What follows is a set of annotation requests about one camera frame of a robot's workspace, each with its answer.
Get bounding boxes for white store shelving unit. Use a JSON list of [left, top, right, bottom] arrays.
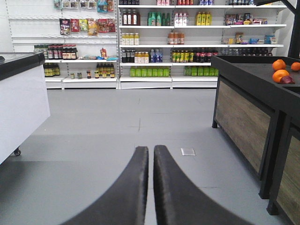
[[0, 0, 286, 90]]

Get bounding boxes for black wooden produce stand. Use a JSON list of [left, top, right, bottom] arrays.
[[210, 0, 300, 225]]

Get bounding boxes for near white chest freezer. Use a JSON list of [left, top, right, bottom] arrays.
[[0, 52, 50, 162]]

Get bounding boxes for orange fruit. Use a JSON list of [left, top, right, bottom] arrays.
[[272, 69, 290, 83], [291, 62, 300, 72], [272, 59, 286, 72]]

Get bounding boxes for orange fruit front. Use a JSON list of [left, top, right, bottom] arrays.
[[272, 69, 290, 83]]

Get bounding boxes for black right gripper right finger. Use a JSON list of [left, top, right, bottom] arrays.
[[153, 145, 250, 225]]

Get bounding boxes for orange fruit upper left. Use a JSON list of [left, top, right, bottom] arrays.
[[272, 59, 286, 72]]

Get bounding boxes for orange fruit right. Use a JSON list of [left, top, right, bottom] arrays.
[[291, 62, 300, 72]]

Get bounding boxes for steel floor socket cover far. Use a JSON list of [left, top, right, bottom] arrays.
[[181, 148, 196, 156]]

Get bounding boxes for dark red apple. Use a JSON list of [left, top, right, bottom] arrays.
[[279, 75, 295, 84]]

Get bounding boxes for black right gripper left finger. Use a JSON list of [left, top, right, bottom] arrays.
[[63, 146, 149, 225]]

